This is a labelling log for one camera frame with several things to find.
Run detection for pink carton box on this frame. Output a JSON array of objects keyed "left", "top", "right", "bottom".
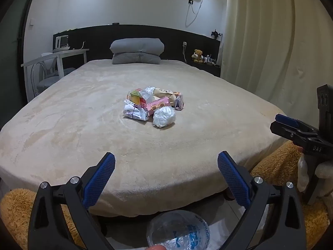
[{"left": 146, "top": 97, "right": 172, "bottom": 116}]

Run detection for person's right leg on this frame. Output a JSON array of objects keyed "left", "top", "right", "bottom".
[{"left": 250, "top": 141, "right": 331, "bottom": 250}]

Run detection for person's leg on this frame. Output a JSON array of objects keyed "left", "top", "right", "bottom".
[
  {"left": 250, "top": 141, "right": 331, "bottom": 250},
  {"left": 0, "top": 187, "right": 78, "bottom": 250}
]

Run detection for white electric kettle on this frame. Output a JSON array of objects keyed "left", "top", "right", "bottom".
[{"left": 53, "top": 35, "right": 71, "bottom": 53}]

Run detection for group of small bottles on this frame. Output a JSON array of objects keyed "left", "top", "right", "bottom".
[{"left": 204, "top": 55, "right": 220, "bottom": 67}]

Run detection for person's right hand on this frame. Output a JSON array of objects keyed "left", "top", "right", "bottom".
[{"left": 297, "top": 156, "right": 333, "bottom": 197}]

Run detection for yellow green snack packet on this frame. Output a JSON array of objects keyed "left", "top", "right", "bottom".
[{"left": 127, "top": 89, "right": 146, "bottom": 107}]

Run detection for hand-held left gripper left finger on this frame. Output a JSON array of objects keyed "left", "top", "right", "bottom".
[{"left": 27, "top": 152, "right": 116, "bottom": 250}]

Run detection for brown teddy bear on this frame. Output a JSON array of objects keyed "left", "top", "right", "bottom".
[{"left": 192, "top": 49, "right": 204, "bottom": 64}]

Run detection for grey pillow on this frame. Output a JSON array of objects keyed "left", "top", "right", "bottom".
[{"left": 112, "top": 53, "right": 161, "bottom": 65}]

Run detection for white chair with grey cushion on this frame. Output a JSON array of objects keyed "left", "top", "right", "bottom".
[{"left": 31, "top": 53, "right": 76, "bottom": 97}]

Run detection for white plastic bag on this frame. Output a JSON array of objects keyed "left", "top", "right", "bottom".
[{"left": 153, "top": 106, "right": 176, "bottom": 128}]

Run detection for brown paper bag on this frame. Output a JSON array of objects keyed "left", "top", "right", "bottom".
[{"left": 153, "top": 87, "right": 183, "bottom": 105}]

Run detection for grey folded pillows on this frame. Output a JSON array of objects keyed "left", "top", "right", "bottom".
[{"left": 110, "top": 38, "right": 165, "bottom": 58}]

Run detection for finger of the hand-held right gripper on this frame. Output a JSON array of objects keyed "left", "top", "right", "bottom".
[
  {"left": 270, "top": 121, "right": 319, "bottom": 145},
  {"left": 276, "top": 114, "right": 319, "bottom": 134}
]

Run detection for white table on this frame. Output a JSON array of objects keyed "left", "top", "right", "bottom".
[{"left": 21, "top": 49, "right": 89, "bottom": 79}]

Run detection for person's left leg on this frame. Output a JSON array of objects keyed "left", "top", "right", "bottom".
[{"left": 0, "top": 187, "right": 78, "bottom": 250}]

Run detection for bed with beige blanket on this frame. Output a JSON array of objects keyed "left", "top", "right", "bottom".
[{"left": 0, "top": 59, "right": 289, "bottom": 218}]

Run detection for dark door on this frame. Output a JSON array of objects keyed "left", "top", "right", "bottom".
[{"left": 0, "top": 0, "right": 39, "bottom": 105}]

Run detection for white power cable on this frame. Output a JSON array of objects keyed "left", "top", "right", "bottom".
[{"left": 185, "top": 0, "right": 205, "bottom": 27}]

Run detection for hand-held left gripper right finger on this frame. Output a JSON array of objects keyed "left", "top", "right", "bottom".
[{"left": 217, "top": 151, "right": 307, "bottom": 250}]

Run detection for bin with clear plastic liner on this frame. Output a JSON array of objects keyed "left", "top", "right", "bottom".
[{"left": 146, "top": 210, "right": 211, "bottom": 250}]

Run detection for black headboard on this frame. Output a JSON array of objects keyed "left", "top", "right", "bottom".
[{"left": 53, "top": 25, "right": 221, "bottom": 77}]

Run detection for cream curtain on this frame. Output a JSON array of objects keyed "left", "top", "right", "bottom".
[{"left": 219, "top": 0, "right": 333, "bottom": 149}]

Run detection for white wrapper with dark print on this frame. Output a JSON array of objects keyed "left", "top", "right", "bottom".
[{"left": 123, "top": 99, "right": 149, "bottom": 121}]

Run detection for black nightstand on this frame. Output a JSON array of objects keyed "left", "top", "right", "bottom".
[{"left": 187, "top": 60, "right": 221, "bottom": 78}]

